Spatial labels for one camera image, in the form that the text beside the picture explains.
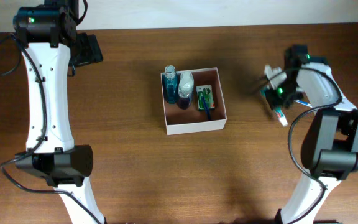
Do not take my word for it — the blue disposable razor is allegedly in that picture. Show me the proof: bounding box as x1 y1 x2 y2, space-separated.
198 91 212 121

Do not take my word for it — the blue mouthwash bottle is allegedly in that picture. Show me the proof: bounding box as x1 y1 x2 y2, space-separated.
164 65 178 104

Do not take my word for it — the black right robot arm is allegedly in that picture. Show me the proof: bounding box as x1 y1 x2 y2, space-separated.
260 45 358 223

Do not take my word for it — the white cardboard box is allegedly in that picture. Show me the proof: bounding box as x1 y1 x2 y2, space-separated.
162 67 227 135

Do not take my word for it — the clear purple soap bottle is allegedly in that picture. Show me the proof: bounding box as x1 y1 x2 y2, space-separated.
177 72 194 110

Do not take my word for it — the green soap bar box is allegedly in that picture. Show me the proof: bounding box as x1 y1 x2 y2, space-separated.
196 85 215 110

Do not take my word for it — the blue and white toothbrush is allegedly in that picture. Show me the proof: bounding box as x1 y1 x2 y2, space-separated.
294 100 312 108

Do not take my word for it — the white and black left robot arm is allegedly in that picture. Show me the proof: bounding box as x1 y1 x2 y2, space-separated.
13 1 106 223

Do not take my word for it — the green toothpaste tube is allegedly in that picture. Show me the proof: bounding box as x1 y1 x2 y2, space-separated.
260 88 288 127

